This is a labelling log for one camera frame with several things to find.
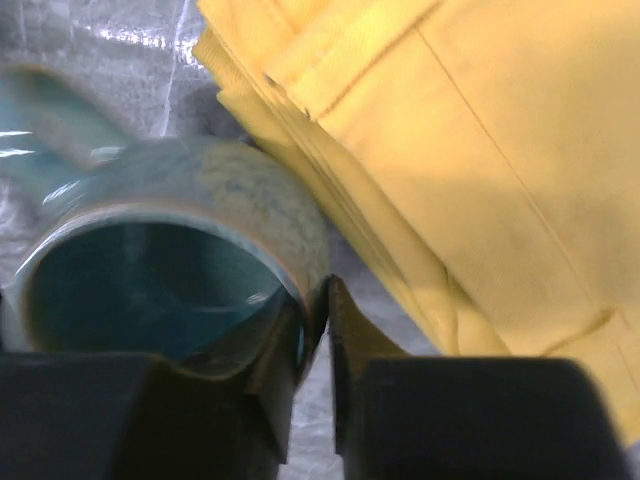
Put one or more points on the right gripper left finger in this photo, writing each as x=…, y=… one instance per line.
x=225, y=414

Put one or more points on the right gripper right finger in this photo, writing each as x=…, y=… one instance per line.
x=401, y=416

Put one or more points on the blue-green speckled ceramic mug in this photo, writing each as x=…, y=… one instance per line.
x=153, y=245

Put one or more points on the folded yellow cloth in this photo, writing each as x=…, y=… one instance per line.
x=482, y=157

